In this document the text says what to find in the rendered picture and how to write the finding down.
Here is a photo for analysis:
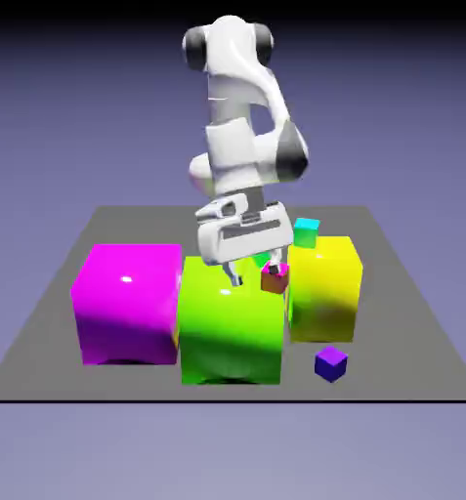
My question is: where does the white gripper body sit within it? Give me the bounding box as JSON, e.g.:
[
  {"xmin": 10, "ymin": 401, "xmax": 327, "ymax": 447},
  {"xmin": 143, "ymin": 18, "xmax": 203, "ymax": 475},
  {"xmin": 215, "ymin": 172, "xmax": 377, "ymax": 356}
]
[{"xmin": 196, "ymin": 201, "xmax": 295, "ymax": 268}]

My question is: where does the small orange cube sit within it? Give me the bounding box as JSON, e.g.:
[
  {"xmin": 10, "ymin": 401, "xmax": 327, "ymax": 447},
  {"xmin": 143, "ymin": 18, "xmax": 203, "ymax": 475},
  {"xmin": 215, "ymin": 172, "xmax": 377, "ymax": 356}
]
[{"xmin": 260, "ymin": 262, "xmax": 291, "ymax": 295}]

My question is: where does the small cyan cube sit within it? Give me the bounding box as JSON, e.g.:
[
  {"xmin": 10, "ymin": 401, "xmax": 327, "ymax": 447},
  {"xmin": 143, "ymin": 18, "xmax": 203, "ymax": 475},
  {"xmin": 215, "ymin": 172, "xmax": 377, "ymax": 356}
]
[{"xmin": 292, "ymin": 217, "xmax": 321, "ymax": 250}]

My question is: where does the small purple cube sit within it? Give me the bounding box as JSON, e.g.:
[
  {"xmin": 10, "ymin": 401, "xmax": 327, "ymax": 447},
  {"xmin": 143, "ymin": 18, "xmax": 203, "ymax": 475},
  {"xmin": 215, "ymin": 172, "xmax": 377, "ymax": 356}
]
[{"xmin": 314, "ymin": 345, "xmax": 350, "ymax": 384}]

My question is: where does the large green box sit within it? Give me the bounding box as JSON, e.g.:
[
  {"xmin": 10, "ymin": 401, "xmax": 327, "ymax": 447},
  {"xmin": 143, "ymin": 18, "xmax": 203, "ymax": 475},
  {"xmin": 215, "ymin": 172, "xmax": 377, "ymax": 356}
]
[{"xmin": 176, "ymin": 254, "xmax": 287, "ymax": 387}]

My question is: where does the large yellow box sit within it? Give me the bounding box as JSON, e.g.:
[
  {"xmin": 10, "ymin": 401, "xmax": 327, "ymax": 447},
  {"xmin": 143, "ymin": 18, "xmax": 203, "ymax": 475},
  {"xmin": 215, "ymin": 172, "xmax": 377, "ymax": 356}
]
[{"xmin": 285, "ymin": 234, "xmax": 364, "ymax": 344}]

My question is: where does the large magenta box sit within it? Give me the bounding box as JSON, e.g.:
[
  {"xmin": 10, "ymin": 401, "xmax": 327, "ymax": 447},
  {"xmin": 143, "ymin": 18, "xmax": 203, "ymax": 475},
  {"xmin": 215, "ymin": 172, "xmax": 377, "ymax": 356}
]
[{"xmin": 69, "ymin": 242, "xmax": 184, "ymax": 367}]

